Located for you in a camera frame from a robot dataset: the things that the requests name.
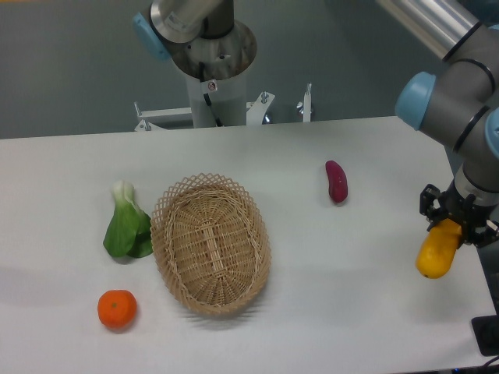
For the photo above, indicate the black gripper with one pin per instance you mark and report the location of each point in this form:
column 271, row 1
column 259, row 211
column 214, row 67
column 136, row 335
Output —
column 472, row 218

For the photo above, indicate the white mounting bracket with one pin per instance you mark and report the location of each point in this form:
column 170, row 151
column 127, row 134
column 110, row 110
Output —
column 256, row 112
column 152, row 120

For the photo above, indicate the oval wicker basket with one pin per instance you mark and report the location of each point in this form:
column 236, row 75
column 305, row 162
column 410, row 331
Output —
column 210, row 244

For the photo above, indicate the black device at table edge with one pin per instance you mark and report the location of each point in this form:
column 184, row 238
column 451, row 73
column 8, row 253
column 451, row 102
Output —
column 485, row 329

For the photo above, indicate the orange tangerine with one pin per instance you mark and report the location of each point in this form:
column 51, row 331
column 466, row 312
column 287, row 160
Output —
column 117, row 309

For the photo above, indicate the purple sweet potato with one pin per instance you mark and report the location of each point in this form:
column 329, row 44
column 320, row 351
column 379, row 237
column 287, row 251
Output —
column 337, row 182

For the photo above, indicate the yellow mango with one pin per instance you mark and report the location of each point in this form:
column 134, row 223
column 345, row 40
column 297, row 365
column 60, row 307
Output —
column 438, row 250

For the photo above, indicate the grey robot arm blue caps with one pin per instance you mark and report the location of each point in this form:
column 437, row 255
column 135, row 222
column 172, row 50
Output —
column 213, row 51

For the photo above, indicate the white right mounting bracket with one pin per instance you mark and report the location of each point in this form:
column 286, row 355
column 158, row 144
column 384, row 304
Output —
column 256, row 112

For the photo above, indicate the white clamp post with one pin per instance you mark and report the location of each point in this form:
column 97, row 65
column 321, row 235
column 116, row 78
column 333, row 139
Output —
column 305, row 108

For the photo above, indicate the green bok choy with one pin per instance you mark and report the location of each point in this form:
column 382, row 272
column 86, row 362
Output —
column 128, row 233

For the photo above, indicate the white left mounting bracket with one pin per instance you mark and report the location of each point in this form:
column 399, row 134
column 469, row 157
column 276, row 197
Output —
column 152, row 120

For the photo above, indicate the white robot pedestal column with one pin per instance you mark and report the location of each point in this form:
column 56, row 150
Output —
column 217, row 102

